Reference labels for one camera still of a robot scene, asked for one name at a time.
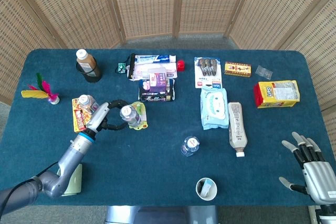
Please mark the small clear plastic bag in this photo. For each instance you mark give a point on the small clear plastic bag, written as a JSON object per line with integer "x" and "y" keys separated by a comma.
{"x": 263, "y": 72}

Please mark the blue white sachet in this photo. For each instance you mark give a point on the blue white sachet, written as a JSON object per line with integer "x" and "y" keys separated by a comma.
{"x": 207, "y": 187}

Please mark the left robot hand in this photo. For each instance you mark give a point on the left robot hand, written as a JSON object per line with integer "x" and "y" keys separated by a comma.
{"x": 98, "y": 116}

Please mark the clear Ganten water bottle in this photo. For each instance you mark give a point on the clear Ganten water bottle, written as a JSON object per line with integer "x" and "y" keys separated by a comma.
{"x": 88, "y": 102}
{"x": 191, "y": 144}
{"x": 130, "y": 116}

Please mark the clear pink zip pouch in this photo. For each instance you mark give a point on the clear pink zip pouch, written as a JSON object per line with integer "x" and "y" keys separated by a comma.
{"x": 141, "y": 71}

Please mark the white paper cup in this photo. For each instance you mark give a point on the white paper cup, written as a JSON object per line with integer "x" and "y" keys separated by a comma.
{"x": 213, "y": 191}

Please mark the black pouch slider bar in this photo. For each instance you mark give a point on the black pouch slider bar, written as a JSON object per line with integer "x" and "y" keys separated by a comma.
{"x": 130, "y": 66}

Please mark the yellow red snack bag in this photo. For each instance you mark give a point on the yellow red snack bag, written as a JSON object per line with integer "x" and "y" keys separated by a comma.
{"x": 278, "y": 94}

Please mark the black sanitary pad pack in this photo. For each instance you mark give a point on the black sanitary pad pack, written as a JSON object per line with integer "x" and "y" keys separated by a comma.
{"x": 155, "y": 96}

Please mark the small green packet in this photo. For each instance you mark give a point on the small green packet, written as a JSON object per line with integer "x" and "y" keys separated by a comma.
{"x": 121, "y": 68}

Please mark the white blue toothpaste box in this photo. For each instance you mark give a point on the white blue toothpaste box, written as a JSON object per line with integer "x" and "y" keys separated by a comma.
{"x": 155, "y": 58}

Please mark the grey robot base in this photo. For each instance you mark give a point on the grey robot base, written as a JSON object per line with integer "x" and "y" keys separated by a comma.
{"x": 162, "y": 216}

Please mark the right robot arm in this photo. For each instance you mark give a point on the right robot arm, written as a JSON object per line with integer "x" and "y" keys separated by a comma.
{"x": 326, "y": 214}

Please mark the grey lying bottle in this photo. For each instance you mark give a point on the grey lying bottle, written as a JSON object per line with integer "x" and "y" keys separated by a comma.
{"x": 237, "y": 129}

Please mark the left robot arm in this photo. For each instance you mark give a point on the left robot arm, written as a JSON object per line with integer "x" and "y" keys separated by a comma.
{"x": 73, "y": 153}

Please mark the lip balm blister card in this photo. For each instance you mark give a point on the lip balm blister card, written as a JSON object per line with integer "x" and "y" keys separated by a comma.
{"x": 143, "y": 111}

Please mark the light blue wet wipes pack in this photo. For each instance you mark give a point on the light blue wet wipes pack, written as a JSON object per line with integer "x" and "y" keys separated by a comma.
{"x": 214, "y": 108}

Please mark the colourful feather shuttlecock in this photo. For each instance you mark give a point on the colourful feather shuttlecock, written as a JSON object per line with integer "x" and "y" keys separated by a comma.
{"x": 51, "y": 99}

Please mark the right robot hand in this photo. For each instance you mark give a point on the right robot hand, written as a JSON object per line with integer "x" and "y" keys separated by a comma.
{"x": 319, "y": 179}

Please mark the blue carpet table cover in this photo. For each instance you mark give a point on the blue carpet table cover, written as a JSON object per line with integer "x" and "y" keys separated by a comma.
{"x": 144, "y": 171}

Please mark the black mesh pen holder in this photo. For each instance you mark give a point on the black mesh pen holder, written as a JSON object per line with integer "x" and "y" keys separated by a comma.
{"x": 92, "y": 78}

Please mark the purple small box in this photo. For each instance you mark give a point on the purple small box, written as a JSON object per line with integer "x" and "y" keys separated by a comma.
{"x": 157, "y": 82}

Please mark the woven wicker folding screen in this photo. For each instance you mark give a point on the woven wicker folding screen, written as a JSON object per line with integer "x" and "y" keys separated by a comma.
{"x": 144, "y": 3}

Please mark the brown juice bottle white cap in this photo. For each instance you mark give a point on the brown juice bottle white cap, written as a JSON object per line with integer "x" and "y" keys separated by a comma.
{"x": 85, "y": 61}

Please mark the hair clips on white card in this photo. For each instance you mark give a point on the hair clips on white card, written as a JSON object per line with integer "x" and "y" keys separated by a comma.
{"x": 207, "y": 78}

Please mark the small red plastic block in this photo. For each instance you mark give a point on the small red plastic block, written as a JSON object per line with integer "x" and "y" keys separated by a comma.
{"x": 180, "y": 66}

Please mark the small yellow red carton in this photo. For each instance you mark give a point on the small yellow red carton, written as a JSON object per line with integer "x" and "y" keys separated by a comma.
{"x": 237, "y": 69}

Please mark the yellow curry box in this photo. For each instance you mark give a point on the yellow curry box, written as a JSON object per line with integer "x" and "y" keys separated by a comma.
{"x": 78, "y": 120}

